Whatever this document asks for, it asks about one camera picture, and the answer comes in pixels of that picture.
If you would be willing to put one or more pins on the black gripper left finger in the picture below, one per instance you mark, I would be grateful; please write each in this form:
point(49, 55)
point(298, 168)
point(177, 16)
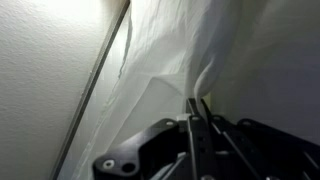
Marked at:
point(160, 150)

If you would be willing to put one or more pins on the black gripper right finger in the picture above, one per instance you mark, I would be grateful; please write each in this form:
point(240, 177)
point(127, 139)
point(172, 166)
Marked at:
point(260, 150)

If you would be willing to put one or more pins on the grey metal frame strip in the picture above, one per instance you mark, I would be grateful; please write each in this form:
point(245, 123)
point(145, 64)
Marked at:
point(93, 76)

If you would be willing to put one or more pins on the white sheer curtain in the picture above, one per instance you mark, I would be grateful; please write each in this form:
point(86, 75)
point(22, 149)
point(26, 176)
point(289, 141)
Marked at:
point(166, 50)

